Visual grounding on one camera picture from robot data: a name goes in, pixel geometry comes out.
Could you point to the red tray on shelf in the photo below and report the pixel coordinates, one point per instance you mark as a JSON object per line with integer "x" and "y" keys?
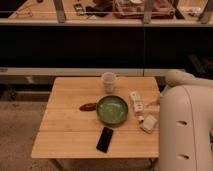
{"x": 136, "y": 8}

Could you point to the wooden table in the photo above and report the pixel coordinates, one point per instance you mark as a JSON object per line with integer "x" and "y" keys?
{"x": 67, "y": 132}

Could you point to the green bowl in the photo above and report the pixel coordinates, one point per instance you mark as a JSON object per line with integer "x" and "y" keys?
{"x": 112, "y": 109}

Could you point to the black smartphone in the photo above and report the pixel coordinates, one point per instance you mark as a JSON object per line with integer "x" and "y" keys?
{"x": 104, "y": 140}

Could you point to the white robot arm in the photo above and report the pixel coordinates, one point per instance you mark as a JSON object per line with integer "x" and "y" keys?
{"x": 185, "y": 123}

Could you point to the black device on shelf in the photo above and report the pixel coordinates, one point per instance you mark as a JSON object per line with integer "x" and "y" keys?
{"x": 79, "y": 9}

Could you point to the dark red oblong object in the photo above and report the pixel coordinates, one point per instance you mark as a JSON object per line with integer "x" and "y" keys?
{"x": 88, "y": 107}

